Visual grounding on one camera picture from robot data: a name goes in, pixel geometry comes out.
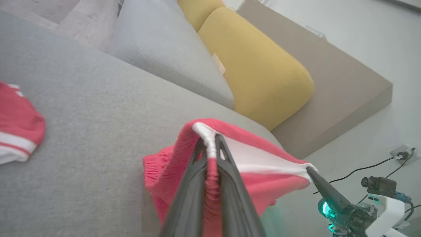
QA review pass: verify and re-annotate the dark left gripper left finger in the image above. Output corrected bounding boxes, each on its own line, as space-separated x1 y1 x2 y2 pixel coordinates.
160 138 208 237

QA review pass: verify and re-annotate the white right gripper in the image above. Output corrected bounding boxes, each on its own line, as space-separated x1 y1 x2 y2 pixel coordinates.
306 166 409 237

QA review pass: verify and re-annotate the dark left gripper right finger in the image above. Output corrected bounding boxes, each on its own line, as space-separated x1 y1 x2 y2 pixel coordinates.
215 134 266 237

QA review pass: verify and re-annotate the red shorts wide white stripe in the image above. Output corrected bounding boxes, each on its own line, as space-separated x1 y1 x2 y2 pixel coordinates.
142 118 319 237

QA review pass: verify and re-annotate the red shorts thin striped trim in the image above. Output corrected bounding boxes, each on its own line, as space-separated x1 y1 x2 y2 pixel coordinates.
0 82 46 165

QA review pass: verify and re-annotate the taupe sofa back panel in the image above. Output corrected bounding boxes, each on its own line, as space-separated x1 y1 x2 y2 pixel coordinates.
237 0 393 160

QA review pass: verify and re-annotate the large grey sofa seat cushion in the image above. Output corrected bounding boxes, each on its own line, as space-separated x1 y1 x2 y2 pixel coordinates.
0 10 283 237

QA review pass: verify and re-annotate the large yellow sofa back cushion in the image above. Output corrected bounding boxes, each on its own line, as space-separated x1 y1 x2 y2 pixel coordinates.
197 7 314 131

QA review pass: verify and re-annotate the beige cushion label tag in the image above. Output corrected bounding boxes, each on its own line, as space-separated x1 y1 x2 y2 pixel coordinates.
212 54 227 75

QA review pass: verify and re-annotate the small grey sofa seat cushion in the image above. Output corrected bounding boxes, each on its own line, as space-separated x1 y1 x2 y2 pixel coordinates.
107 0 235 110

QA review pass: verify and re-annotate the small yellow sofa back cushion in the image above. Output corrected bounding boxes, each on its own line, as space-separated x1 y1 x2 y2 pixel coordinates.
177 0 227 33

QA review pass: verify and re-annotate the thin black power cable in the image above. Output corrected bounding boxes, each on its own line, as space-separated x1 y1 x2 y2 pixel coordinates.
312 155 408 195
357 148 415 204

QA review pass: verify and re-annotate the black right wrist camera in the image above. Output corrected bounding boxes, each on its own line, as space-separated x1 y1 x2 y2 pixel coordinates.
361 176 397 198

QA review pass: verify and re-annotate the white wall socket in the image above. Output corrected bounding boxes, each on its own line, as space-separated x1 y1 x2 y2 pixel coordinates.
390 144 420 160

